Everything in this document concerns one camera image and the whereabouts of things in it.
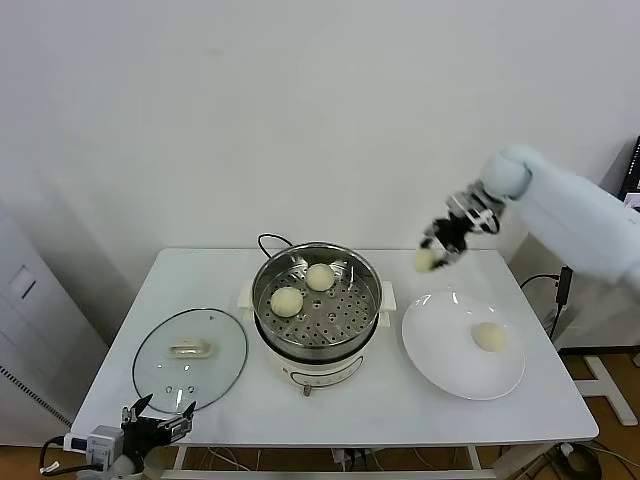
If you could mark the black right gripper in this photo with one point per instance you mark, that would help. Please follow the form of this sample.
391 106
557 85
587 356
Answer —
452 227

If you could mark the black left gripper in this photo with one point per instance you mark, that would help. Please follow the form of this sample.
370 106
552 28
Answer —
145 436

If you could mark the white steamed baozi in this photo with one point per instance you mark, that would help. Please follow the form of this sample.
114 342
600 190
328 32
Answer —
490 336
423 261
320 276
286 301

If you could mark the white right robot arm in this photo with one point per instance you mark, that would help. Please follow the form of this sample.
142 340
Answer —
575 215

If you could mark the stainless steel steamer basket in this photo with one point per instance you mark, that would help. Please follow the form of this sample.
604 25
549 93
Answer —
340 320

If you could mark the white round plate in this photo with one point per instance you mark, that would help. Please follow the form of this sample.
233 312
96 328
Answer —
450 360

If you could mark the grey cabinet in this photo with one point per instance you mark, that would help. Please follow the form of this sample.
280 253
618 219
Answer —
30 325

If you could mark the white electric cooker pot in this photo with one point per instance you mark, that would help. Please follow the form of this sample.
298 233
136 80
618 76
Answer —
325 372

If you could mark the power strip under table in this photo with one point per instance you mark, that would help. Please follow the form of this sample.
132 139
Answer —
352 456

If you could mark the black laptop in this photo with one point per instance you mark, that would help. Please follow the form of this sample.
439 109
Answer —
634 190

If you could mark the white table frame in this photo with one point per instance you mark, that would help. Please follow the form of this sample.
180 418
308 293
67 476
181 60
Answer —
178 457

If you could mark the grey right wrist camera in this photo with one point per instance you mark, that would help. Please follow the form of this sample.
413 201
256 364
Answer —
475 202

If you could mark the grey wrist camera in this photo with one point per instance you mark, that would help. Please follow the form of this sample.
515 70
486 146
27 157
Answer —
102 444
475 202

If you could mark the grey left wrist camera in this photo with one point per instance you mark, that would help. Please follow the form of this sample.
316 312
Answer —
102 444

